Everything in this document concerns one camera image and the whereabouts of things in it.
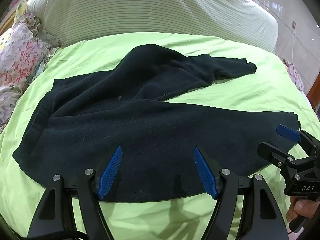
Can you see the green bed sheet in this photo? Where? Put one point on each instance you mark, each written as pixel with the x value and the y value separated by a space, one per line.
pixel 237 90

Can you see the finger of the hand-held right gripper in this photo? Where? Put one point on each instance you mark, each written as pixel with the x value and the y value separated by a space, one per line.
pixel 288 133
pixel 272 153

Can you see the pink floral pillow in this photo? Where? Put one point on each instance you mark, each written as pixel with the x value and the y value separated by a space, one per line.
pixel 22 57

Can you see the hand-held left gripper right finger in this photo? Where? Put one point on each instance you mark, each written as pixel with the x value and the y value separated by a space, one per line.
pixel 205 172

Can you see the yellow floral pillow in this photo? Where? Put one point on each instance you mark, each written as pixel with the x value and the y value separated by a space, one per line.
pixel 21 10

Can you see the person's right hand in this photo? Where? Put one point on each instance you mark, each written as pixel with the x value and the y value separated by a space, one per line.
pixel 300 208

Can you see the reddish wooden furniture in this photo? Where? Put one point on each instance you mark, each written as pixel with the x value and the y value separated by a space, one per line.
pixel 315 92

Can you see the striped padded headboard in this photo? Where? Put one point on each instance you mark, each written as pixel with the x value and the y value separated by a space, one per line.
pixel 150 10

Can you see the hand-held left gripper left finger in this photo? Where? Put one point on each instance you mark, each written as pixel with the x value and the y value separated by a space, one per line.
pixel 111 172

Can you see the floral cloth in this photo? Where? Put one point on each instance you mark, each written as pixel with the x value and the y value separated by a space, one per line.
pixel 295 76

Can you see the black pants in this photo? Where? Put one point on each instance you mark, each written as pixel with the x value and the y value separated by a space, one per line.
pixel 125 105

